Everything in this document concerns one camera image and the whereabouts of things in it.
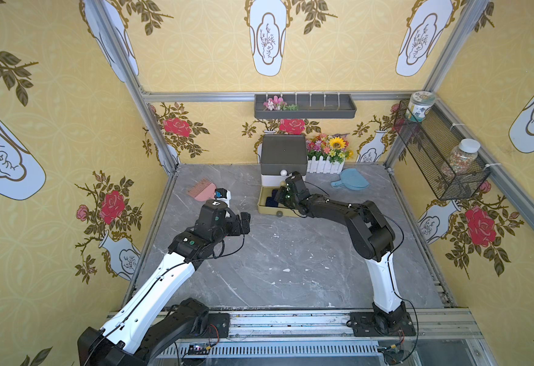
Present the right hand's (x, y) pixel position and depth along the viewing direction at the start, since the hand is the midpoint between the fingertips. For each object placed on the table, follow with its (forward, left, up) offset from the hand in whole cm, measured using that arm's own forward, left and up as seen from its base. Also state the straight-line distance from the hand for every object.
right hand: (282, 187), depth 103 cm
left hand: (-23, +18, +14) cm, 33 cm away
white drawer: (+1, +4, +4) cm, 6 cm away
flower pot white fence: (+16, -20, +6) cm, 27 cm away
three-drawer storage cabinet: (+11, +1, +10) cm, 15 cm away
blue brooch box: (-4, +5, -5) cm, 9 cm away
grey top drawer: (+2, 0, +11) cm, 11 cm away
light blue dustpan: (+12, -34, -7) cm, 37 cm away
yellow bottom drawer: (-10, 0, -3) cm, 11 cm away
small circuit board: (-60, +26, -9) cm, 66 cm away
